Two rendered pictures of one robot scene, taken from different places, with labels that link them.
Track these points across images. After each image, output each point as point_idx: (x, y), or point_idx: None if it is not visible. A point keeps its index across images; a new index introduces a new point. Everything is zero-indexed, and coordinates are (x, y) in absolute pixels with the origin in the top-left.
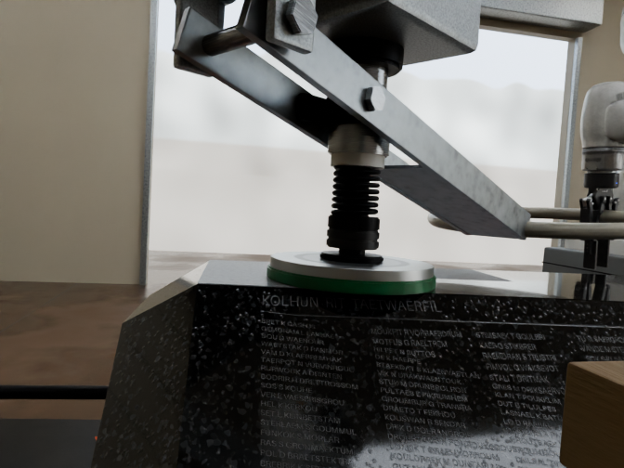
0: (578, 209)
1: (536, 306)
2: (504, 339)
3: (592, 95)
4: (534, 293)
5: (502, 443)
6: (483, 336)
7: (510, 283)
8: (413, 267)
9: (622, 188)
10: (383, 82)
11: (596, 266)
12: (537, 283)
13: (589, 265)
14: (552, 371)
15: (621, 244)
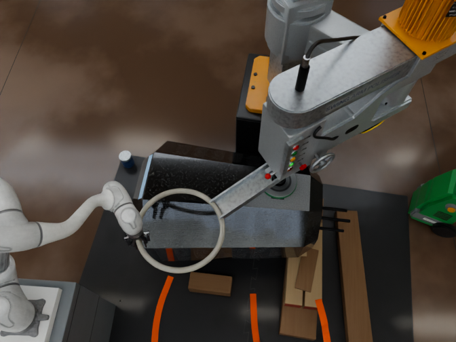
0: (141, 244)
1: (245, 165)
2: (254, 164)
3: (138, 216)
4: (242, 169)
5: (261, 160)
6: (258, 165)
7: (237, 181)
8: (269, 169)
9: (26, 307)
10: None
11: (73, 307)
12: (229, 182)
13: (146, 243)
14: (248, 161)
15: (57, 299)
